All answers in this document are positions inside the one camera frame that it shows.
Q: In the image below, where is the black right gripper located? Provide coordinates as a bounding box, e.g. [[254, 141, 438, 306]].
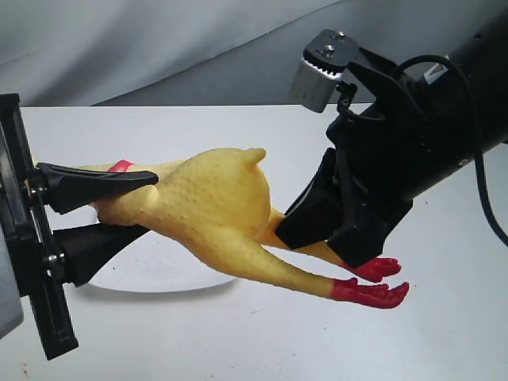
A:
[[275, 55, 483, 268]]

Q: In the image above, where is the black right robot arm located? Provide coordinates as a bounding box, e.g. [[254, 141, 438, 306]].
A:
[[275, 11, 507, 268]]

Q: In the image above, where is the grey backdrop cloth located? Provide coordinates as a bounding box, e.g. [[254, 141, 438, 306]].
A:
[[1, 1, 505, 106]]

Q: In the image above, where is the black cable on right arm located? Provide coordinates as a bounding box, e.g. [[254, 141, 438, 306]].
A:
[[396, 54, 508, 245]]

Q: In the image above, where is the white square plate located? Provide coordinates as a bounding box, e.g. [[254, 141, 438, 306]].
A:
[[89, 232, 236, 293]]

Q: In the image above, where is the yellow rubber chicken toy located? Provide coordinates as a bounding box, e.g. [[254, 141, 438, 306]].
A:
[[31, 147, 410, 310]]

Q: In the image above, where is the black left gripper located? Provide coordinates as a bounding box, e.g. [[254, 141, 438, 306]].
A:
[[1, 94, 158, 360]]

